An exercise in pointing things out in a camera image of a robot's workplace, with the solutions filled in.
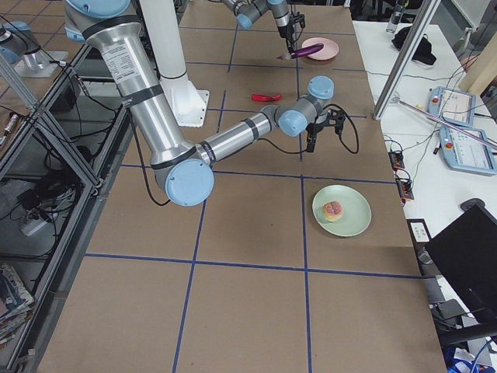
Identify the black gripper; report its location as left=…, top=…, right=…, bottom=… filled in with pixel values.
left=306, top=109, right=345, bottom=152
left=285, top=12, right=306, bottom=54

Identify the purple eggplant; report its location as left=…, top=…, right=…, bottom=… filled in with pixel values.
left=276, top=43, right=324, bottom=61

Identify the red chili pepper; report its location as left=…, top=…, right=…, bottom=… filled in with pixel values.
left=251, top=93, right=283, bottom=103

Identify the pink peach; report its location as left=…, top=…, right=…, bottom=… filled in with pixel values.
left=322, top=200, right=343, bottom=222

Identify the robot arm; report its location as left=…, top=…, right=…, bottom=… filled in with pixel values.
left=64, top=1, right=335, bottom=206
left=221, top=0, right=305, bottom=54

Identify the pink plate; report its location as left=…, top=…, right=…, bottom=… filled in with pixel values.
left=301, top=37, right=339, bottom=61

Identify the green plate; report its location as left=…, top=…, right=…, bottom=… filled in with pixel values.
left=312, top=185, right=372, bottom=237

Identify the orange circuit board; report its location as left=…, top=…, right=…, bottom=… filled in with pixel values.
left=388, top=150, right=414, bottom=204

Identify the water bottle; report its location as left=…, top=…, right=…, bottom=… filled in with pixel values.
left=386, top=0, right=405, bottom=33

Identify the black bag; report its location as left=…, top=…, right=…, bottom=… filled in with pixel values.
left=391, top=26, right=437, bottom=65

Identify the teach pendant far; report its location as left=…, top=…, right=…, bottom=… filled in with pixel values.
left=427, top=86, right=477, bottom=128

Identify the teach pendant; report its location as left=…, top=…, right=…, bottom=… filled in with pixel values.
left=427, top=86, right=477, bottom=128
left=440, top=126, right=496, bottom=175

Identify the teach pendant near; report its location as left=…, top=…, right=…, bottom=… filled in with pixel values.
left=440, top=126, right=496, bottom=175

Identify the black monitor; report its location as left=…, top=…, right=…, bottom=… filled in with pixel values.
left=426, top=205, right=496, bottom=323

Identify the stack of magazines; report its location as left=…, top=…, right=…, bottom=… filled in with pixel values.
left=1, top=263, right=35, bottom=348

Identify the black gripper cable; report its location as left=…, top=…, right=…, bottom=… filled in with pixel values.
left=263, top=103, right=360, bottom=155

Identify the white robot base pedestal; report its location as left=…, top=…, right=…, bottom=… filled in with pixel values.
left=140, top=0, right=210, bottom=127

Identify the aluminium frame post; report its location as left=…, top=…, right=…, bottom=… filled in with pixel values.
left=373, top=0, right=441, bottom=120

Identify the aluminium frame rack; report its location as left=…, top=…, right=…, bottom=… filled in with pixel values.
left=1, top=47, right=129, bottom=372

